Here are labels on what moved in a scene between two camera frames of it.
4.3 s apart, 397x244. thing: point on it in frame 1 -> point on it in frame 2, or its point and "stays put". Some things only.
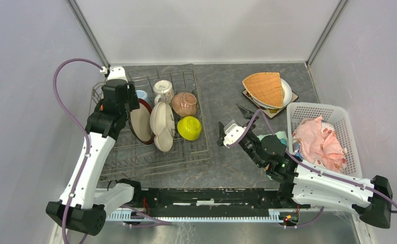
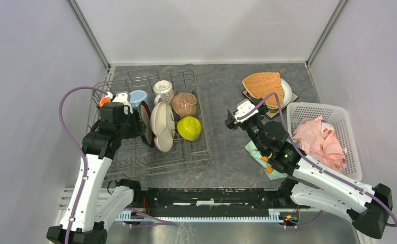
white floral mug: [165, 90] stays put
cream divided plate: [162, 125] stays put
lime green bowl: [189, 128] stays put
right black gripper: [220, 142] -> [230, 121]
